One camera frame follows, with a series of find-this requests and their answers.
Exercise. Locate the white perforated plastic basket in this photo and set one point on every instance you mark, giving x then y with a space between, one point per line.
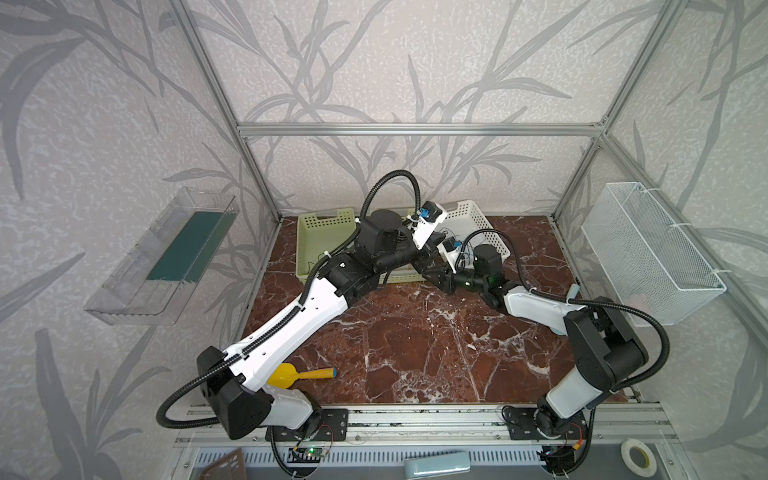
465 217

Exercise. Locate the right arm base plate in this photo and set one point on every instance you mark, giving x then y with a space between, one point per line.
541 423

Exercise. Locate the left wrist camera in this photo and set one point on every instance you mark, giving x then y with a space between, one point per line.
426 221

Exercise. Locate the light green basket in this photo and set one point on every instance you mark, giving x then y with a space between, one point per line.
404 274
315 235

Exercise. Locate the white wire mesh basket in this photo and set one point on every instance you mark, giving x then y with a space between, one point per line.
649 260

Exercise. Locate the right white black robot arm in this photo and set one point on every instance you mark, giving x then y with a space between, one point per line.
614 346

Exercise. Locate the white tape roll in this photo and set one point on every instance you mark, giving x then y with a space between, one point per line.
638 458

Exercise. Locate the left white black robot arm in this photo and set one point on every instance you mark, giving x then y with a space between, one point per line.
232 388

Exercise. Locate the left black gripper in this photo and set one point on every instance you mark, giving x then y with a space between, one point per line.
420 256

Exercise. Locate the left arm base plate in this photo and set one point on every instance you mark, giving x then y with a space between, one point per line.
328 425

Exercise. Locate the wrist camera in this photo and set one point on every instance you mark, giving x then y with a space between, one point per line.
453 253
426 221

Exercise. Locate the clear plastic wall shelf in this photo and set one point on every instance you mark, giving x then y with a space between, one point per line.
155 281

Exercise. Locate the yellow toy shovel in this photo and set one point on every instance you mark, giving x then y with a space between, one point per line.
286 374

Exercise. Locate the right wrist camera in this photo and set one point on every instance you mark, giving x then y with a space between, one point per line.
453 253

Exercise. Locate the light blue flat box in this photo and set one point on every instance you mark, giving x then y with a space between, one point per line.
437 465

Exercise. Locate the brown perforated board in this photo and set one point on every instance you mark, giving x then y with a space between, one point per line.
231 466

